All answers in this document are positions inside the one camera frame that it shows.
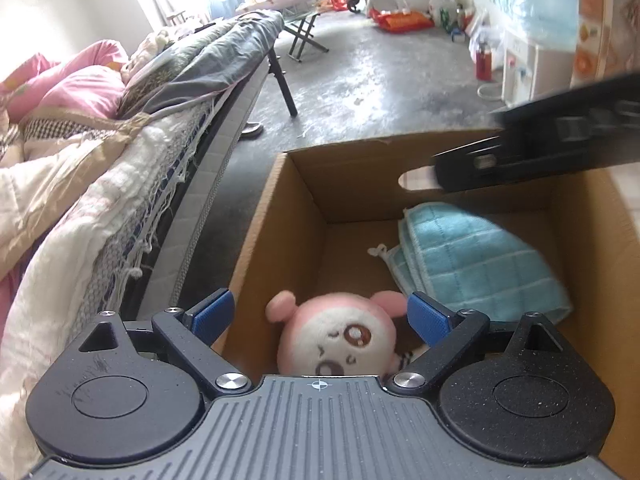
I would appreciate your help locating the grey blanket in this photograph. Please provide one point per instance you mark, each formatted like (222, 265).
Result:
(215, 55)

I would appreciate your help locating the pink quilt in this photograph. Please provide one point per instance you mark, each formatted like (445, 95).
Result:
(80, 85)

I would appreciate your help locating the folding stool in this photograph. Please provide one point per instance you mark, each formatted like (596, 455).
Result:
(305, 30)

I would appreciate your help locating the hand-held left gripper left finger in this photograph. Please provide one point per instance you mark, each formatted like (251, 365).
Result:
(215, 312)

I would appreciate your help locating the red bottle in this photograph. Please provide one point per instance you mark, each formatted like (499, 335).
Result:
(483, 62)

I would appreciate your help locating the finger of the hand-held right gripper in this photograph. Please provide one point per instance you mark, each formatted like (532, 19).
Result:
(570, 110)
(500, 172)

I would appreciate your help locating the bed with dark frame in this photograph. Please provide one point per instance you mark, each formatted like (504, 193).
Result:
(220, 150)

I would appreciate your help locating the slipper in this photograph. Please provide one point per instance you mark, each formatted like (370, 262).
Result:
(252, 130)

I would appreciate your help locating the light blue checked cloth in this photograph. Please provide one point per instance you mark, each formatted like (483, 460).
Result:
(475, 260)

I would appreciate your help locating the pink round plush toy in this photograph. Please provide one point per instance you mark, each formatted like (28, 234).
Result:
(330, 330)

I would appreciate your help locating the brown cardboard box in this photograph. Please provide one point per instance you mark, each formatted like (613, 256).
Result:
(350, 185)

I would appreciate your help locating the red packages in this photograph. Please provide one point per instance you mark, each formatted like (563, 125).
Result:
(402, 21)

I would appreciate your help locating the white plastic bag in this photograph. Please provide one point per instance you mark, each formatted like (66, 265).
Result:
(442, 7)

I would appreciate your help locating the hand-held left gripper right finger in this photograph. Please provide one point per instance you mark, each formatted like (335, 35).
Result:
(427, 317)

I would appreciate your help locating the white water dispenser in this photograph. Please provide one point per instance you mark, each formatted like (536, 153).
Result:
(540, 70)

